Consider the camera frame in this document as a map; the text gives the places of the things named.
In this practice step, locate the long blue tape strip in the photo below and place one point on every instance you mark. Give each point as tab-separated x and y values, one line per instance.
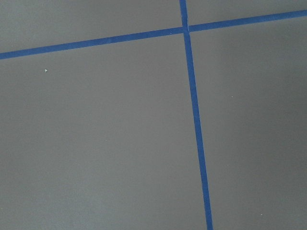
196	114

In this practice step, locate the crossing blue tape strip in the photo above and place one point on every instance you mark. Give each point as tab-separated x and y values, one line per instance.
152	34

